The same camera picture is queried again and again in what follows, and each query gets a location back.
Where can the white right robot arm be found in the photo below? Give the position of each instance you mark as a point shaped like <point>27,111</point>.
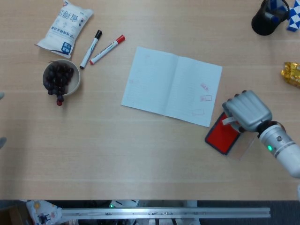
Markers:
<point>283,150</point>

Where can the dark grape bunch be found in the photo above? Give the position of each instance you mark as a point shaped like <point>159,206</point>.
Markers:
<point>57,77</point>

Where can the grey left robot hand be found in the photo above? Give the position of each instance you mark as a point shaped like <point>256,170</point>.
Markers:
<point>2,143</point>

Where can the gold foil snack package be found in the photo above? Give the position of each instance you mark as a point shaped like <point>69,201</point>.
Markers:
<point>293,75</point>

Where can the red ink pad case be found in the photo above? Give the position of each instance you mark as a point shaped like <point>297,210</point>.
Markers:
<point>220,138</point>

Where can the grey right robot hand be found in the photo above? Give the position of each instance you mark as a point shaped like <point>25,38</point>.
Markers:
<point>250,110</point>

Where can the black cap whiteboard marker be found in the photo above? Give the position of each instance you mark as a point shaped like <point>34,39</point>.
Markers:
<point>90,49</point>

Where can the beige round bowl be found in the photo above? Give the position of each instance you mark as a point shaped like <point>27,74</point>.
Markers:
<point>76,82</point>

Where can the white printed food bag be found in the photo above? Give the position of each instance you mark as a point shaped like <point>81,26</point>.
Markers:
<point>66,28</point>

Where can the aluminium profile rail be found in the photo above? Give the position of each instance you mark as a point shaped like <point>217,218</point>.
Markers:
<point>164,212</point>

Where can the black mesh pen holder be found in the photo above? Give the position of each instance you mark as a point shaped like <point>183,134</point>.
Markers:
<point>262,25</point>

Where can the blue white snake puzzle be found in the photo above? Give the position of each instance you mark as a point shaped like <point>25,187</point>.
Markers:
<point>275,3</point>
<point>294,21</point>

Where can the small stamp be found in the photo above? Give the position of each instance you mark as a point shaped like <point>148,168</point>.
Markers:
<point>227,121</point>

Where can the red cap whiteboard marker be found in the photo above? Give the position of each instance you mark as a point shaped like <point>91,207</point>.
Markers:
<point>105,50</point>

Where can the white printed paper sheet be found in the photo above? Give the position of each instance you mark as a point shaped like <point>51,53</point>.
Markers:
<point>39,211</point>

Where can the open lined notebook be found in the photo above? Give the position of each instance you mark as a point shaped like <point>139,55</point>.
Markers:
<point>164,82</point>

